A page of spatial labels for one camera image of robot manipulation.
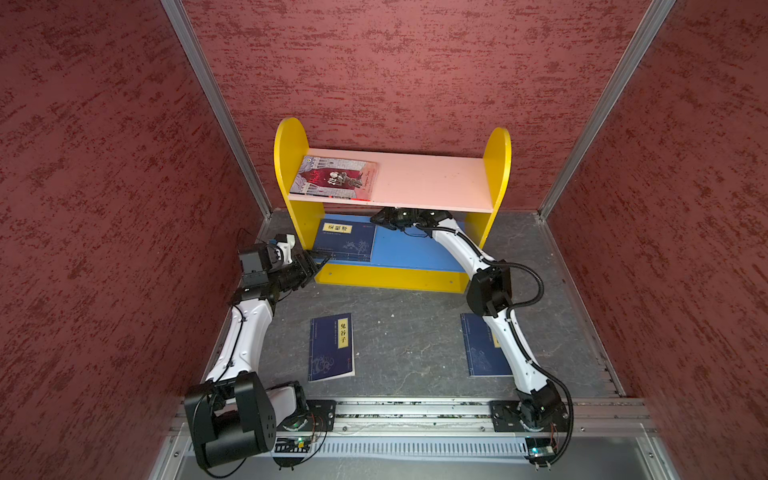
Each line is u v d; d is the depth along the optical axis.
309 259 0.72
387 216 0.87
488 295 0.66
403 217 0.86
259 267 0.63
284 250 0.74
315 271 0.71
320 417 0.73
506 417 0.74
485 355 0.84
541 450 0.71
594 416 0.76
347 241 0.90
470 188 0.72
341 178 0.71
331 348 0.85
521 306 0.62
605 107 0.89
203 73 0.81
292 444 0.71
